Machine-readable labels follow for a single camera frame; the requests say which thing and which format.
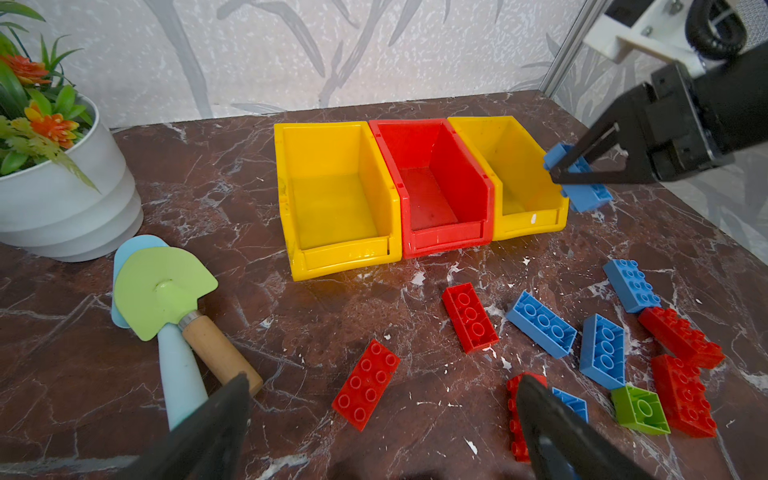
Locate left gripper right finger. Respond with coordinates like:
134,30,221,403
516,375,652,479

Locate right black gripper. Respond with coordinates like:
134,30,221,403
549,43,767,185

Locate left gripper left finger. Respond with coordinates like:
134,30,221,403
115,373,251,479

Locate blue brick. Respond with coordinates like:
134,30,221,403
506,291,577,359
579,314,626,390
544,143,613,213
603,259,661,314
552,387,589,422

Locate red brick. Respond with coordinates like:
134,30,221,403
651,354,717,438
442,283,499,354
506,372,547,463
332,339,400,432
638,307,725,369

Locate light blue garden trowel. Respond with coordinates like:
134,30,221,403
113,235,208,430

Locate small green brick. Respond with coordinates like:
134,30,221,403
611,385,671,435

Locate right yellow bin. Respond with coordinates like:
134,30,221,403
449,116,569,241

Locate yellow bin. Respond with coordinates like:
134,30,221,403
449,116,569,241
274,121,403,281

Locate red bin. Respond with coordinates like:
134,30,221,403
369,119,495,258

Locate left yellow bin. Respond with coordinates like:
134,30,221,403
274,121,403,281

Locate potted plant white pot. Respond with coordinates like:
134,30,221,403
0,0,145,263

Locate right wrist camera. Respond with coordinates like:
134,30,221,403
584,0,748,78

